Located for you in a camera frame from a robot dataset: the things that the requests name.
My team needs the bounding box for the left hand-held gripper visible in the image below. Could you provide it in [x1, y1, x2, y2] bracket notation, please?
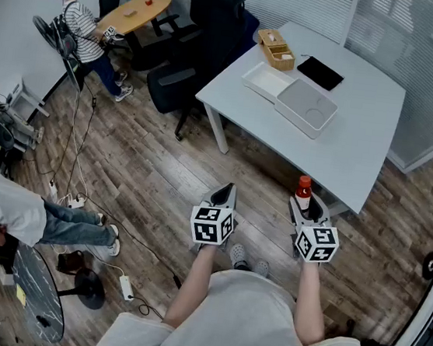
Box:
[187, 178, 244, 250]

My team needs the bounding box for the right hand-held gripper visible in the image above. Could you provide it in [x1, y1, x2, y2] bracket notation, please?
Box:
[282, 190, 346, 267]

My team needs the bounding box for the red-capped sauce bottle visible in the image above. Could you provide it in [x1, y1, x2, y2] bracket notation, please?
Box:
[292, 173, 316, 215]

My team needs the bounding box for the person's right forearm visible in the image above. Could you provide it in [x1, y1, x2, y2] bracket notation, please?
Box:
[288, 258, 335, 346]

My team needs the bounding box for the person's left forearm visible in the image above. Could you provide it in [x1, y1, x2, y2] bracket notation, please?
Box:
[162, 238, 219, 334]

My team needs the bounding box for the wicker tissue organizer box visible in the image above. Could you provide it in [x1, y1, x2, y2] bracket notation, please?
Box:
[253, 26, 300, 74]

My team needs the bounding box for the person's left shoe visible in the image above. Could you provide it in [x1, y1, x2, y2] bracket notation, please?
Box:
[228, 241, 250, 271]

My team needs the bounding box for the person's shoe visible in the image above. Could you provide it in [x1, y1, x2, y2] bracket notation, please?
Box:
[252, 257, 271, 279]
[228, 241, 250, 271]

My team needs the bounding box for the person's right shoe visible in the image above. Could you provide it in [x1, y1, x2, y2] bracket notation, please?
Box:
[252, 257, 271, 279]

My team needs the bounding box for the white power strip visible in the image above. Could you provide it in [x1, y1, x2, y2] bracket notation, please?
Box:
[116, 273, 138, 302]
[66, 194, 87, 211]
[46, 180, 61, 201]

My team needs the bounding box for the person's grey shirt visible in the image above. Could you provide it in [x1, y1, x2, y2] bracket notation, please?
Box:
[89, 253, 384, 346]

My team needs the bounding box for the large black office chair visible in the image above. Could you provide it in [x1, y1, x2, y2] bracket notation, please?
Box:
[139, 0, 263, 150]

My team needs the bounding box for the brown bag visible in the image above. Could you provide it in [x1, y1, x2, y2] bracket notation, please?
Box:
[55, 248, 87, 278]

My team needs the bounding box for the oval wooden table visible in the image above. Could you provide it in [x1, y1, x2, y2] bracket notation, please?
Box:
[95, 0, 173, 42]

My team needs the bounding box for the round black marble table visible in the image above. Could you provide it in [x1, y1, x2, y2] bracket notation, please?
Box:
[2, 243, 75, 346]

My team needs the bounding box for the yellow sticky note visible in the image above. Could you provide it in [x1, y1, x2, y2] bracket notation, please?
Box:
[13, 284, 30, 307]

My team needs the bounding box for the grey equipment on stand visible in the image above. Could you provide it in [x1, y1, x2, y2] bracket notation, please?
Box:
[0, 74, 54, 172]

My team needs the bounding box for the black floor cable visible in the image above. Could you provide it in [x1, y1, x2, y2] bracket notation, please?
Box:
[70, 192, 194, 291]

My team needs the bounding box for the black round door handle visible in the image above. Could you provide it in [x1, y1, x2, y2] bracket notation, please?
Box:
[420, 250, 433, 282]

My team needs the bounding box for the black drawstring pouch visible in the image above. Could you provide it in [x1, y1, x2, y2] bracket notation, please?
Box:
[294, 53, 348, 94]

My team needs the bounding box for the white floor cable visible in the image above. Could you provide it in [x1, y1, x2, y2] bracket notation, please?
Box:
[61, 87, 103, 201]

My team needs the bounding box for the black round pedestal base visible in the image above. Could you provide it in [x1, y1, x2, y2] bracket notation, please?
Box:
[55, 264, 110, 312]

